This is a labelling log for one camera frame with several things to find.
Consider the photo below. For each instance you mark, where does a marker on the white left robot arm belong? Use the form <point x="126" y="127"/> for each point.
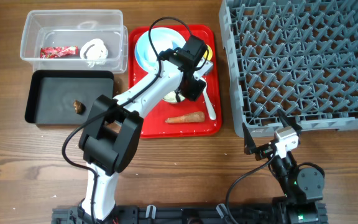
<point x="111" y="134"/>

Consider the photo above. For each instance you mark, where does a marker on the red snack wrapper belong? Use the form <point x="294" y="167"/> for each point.
<point x="56" y="52"/>

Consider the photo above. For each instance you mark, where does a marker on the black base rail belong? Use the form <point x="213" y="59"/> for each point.
<point x="253" y="213"/>

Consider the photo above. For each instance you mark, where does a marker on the yellow plastic cup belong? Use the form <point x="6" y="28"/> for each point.
<point x="208" y="56"/>

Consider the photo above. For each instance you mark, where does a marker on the clear plastic waste bin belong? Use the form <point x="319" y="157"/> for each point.
<point x="74" y="27"/>

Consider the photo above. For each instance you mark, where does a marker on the light blue plate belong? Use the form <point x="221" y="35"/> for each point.
<point x="163" y="38"/>

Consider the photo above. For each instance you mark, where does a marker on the brown food scrap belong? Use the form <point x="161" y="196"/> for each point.
<point x="79" y="107"/>

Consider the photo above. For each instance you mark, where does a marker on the black plastic tray bin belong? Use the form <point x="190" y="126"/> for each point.
<point x="52" y="93"/>

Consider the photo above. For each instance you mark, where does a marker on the pale green bowl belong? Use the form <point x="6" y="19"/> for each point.
<point x="173" y="97"/>

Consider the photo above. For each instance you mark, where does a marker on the white tissue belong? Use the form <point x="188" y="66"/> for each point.
<point x="94" y="52"/>

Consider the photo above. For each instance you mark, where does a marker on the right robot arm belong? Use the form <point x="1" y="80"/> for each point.
<point x="302" y="184"/>

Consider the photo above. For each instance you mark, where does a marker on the grey dishwasher rack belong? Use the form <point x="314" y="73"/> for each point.
<point x="296" y="57"/>

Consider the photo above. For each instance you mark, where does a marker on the orange carrot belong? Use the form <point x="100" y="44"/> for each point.
<point x="196" y="117"/>

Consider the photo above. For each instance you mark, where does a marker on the white plastic spoon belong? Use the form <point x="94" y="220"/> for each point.
<point x="209" y="106"/>

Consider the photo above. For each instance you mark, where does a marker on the red serving tray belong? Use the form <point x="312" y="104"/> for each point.
<point x="154" y="125"/>

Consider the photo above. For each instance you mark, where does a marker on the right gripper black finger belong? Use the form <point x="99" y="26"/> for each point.
<point x="249" y="144"/>
<point x="287" y="121"/>

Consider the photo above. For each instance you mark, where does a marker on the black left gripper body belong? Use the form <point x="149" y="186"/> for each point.
<point x="193" y="89"/>

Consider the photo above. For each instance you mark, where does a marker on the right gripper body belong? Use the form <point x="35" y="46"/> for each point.
<point x="263" y="152"/>

